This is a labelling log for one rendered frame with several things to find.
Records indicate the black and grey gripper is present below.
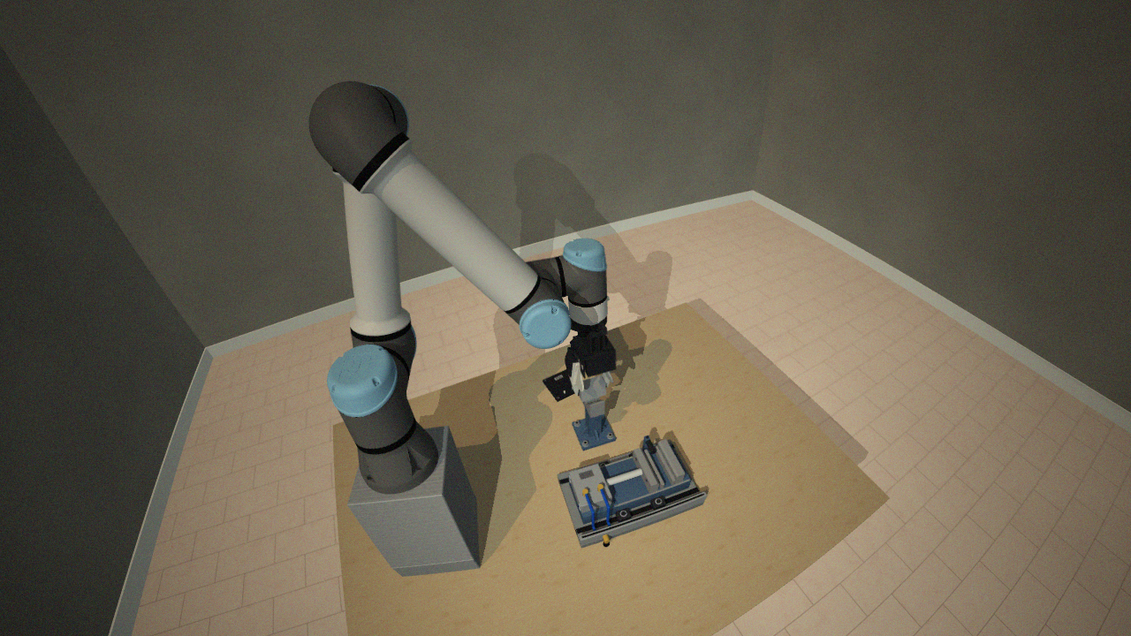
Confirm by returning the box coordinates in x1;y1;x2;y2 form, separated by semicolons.
566;316;616;396

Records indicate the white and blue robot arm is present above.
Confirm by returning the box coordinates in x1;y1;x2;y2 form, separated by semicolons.
309;81;610;495

